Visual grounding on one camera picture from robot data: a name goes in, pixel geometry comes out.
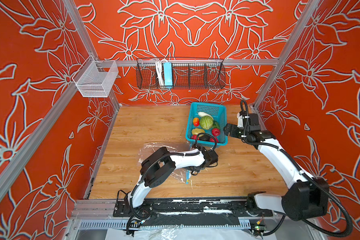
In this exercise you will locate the yellow mango toy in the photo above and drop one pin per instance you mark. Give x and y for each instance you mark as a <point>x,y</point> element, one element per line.
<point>197,131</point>

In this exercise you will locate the dark avocado toy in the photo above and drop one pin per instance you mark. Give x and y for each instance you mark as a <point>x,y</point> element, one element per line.
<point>204,137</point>

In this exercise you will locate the red strawberry toy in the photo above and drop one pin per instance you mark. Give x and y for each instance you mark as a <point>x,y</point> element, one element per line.
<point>214,140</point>
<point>194,137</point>

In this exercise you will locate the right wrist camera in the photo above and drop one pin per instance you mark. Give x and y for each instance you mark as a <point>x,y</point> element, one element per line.
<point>240,118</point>

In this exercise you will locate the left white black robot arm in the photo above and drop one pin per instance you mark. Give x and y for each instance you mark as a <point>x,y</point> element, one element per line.
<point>162,163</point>

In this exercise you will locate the green cabbage toy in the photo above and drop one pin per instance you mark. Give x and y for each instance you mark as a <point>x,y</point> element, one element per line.
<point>206,123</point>

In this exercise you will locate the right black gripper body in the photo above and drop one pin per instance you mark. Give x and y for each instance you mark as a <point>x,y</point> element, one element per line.
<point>239,132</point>

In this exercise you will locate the clear zip top bag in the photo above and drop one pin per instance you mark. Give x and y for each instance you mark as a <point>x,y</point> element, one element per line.
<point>182,175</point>

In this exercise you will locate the red strawberry toy right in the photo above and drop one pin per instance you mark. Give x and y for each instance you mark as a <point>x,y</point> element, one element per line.
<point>214,140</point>

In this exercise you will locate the green leafy vegetable toy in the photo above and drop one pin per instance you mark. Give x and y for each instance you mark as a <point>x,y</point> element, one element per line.
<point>216,125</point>

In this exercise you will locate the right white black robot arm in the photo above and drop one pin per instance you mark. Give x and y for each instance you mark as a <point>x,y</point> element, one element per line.
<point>307,197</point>

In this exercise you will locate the clear acrylic wall bin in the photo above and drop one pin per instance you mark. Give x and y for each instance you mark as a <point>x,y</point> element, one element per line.
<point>95,79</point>

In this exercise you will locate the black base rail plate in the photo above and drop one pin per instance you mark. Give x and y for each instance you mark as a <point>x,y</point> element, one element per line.
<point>231,213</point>

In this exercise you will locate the light blue box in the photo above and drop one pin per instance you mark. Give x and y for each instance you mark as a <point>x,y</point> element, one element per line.
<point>168,75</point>

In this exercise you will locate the teal plastic basket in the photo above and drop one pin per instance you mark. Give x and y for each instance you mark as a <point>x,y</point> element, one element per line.
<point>219,114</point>

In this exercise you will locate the red strawberry toy left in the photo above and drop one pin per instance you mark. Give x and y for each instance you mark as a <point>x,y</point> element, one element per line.
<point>194,137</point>

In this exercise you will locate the black wire wall basket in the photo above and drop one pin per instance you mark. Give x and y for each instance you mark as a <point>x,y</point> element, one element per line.
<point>188,73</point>

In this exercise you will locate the orange red tomato toy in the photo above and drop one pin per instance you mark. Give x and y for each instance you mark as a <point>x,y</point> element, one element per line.
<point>196,122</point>

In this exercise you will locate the red apple toy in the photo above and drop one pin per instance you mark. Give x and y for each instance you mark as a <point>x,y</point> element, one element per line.
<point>216,132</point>

